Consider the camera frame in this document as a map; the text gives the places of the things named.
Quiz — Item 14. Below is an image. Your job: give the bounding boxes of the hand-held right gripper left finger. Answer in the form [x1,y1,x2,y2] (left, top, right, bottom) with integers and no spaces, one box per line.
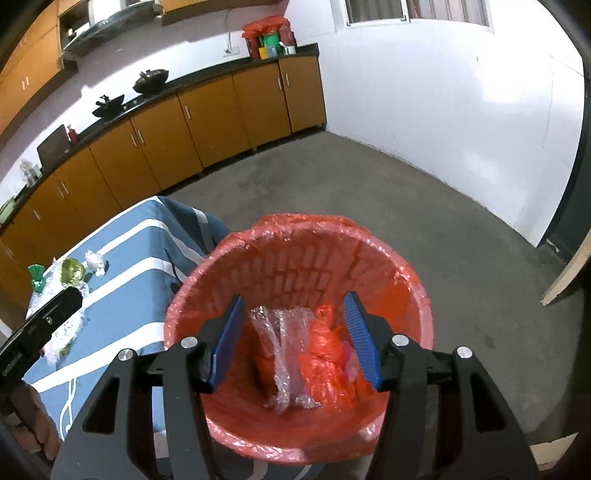
[50,294,246,480]

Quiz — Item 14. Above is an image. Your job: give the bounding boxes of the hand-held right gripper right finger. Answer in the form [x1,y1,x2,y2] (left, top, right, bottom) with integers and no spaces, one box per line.
[342,291,540,480]

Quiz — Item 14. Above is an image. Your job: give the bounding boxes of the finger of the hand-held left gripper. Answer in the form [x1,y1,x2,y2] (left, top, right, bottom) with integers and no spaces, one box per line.
[27,288,85,345]

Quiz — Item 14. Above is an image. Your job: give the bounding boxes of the clear plastic bag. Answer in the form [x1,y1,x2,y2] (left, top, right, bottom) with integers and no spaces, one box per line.
[250,306,320,415]
[42,261,92,367]

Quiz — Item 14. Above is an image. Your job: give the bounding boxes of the translucent white plastic bag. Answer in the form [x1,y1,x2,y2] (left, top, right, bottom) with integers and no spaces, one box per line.
[84,249,108,278]

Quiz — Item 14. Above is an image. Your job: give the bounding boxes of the orange plastic basket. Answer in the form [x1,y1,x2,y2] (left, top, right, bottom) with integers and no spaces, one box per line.
[163,213,435,464]

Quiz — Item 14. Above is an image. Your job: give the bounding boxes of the red lined waste basket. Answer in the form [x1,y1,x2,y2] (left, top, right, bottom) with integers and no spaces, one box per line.
[163,213,435,464]

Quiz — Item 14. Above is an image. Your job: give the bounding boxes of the person's left hand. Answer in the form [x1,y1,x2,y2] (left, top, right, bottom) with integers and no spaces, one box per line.
[10,381,62,462]

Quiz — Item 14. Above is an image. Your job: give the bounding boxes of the blue white striped tablecloth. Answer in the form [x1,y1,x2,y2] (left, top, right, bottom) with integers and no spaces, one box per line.
[21,196,324,480]

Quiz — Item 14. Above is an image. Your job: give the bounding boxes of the clear glass jar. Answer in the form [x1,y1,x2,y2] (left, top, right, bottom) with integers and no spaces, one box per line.
[19,159,41,185]

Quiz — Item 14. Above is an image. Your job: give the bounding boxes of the dark cutting board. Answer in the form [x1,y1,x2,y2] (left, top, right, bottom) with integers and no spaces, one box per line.
[37,124,70,167]

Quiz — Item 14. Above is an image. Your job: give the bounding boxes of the black wok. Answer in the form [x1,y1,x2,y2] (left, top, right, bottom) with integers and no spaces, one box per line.
[92,95,125,118]

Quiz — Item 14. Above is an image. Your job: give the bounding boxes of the wooden base cabinets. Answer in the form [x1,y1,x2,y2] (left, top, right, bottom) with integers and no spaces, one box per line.
[0,55,326,315]

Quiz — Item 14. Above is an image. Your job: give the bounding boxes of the black pot with lid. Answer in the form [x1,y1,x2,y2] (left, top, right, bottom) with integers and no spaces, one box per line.
[133,68,170,94]

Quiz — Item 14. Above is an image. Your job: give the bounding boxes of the black kitchen countertop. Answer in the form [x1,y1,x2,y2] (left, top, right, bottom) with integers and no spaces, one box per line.
[0,43,320,227]

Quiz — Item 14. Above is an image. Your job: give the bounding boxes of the steel range hood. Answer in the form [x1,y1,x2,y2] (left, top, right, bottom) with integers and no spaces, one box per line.
[62,0,162,61]

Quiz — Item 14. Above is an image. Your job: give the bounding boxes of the green box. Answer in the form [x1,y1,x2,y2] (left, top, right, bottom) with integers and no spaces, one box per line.
[259,33,281,60]

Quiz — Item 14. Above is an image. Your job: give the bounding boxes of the red plastic bag on goods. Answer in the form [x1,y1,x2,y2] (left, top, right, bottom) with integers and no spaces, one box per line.
[242,16,296,60]

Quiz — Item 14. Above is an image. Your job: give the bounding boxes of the barred window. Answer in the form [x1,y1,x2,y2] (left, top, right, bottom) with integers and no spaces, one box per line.
[345,0,494,31]

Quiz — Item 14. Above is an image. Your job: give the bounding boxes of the cream wooden frame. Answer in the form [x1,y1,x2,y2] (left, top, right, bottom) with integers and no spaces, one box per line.
[540,249,591,308]

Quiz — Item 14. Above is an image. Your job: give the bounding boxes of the wooden wall cabinets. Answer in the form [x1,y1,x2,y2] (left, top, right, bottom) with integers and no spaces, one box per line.
[0,0,287,139]

